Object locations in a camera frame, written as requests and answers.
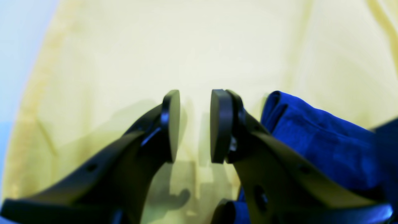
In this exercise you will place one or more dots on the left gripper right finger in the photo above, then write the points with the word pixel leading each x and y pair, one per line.
pixel 280 186

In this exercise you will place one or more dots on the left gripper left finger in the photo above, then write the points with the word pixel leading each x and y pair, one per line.
pixel 112 186

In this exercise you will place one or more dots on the blue long-sleeve shirt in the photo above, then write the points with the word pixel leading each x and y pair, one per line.
pixel 341 150

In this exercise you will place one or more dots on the yellow table cloth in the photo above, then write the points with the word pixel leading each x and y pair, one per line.
pixel 104 63

